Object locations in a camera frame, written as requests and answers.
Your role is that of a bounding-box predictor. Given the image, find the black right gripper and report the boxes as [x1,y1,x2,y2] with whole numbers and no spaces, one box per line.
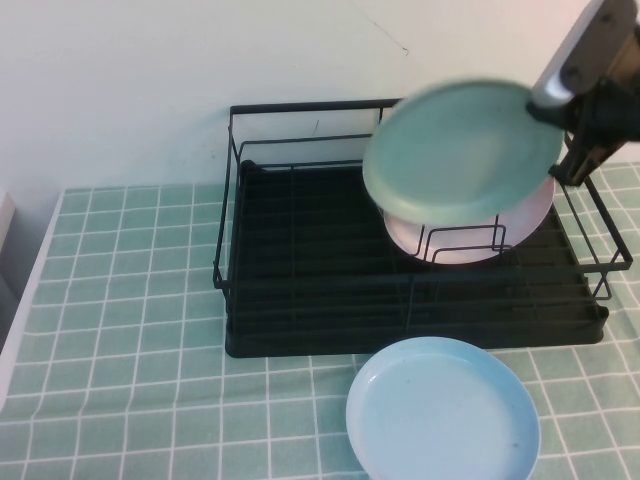
[524,0,640,187]

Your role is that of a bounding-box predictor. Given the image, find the white table edge board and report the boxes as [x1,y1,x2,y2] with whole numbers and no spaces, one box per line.
[0,189,66,406]

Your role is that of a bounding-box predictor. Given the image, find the pink plate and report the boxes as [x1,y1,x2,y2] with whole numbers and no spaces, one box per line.
[382,177,557,266]

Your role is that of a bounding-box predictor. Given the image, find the black wire dish rack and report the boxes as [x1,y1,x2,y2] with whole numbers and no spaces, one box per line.
[212,98,630,326]

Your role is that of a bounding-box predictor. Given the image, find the green checked tablecloth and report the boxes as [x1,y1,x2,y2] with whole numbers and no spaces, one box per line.
[0,162,640,480]

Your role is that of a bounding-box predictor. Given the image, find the black plastic drip tray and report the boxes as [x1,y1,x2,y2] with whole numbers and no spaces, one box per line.
[224,159,609,359]

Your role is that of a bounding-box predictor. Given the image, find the green plate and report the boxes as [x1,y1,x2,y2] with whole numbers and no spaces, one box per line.
[362,75,569,225]

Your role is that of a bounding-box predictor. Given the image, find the light blue plate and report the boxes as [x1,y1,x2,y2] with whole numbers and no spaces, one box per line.
[344,335,541,480]

